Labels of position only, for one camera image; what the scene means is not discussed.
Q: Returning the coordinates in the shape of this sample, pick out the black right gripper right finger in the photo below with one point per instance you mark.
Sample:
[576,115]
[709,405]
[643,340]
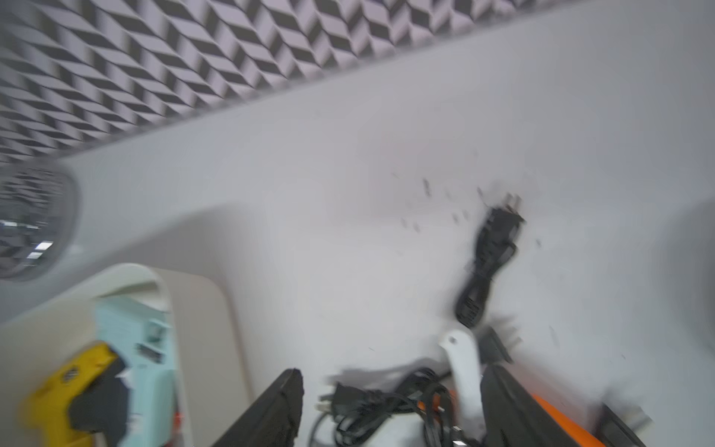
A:
[513,417]

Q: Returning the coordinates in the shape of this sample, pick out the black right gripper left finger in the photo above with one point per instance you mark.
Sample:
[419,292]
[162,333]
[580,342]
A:
[274,419]

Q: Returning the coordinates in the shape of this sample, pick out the cream plastic storage box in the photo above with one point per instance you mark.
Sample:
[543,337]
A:
[212,386]

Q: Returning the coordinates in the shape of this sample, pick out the orange hot glue gun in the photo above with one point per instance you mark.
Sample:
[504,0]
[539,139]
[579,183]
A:
[578,434]

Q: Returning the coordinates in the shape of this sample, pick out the white glue gun grey handle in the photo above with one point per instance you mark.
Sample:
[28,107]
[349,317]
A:
[461,348]

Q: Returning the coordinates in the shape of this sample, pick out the mint green glue gun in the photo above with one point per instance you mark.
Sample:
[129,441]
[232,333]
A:
[142,337]

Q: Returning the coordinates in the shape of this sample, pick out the yellow hot glue gun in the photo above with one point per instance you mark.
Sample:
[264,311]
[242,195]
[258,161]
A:
[46,409]

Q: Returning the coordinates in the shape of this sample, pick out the black hot glue gun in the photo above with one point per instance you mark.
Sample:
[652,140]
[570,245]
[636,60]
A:
[103,406]

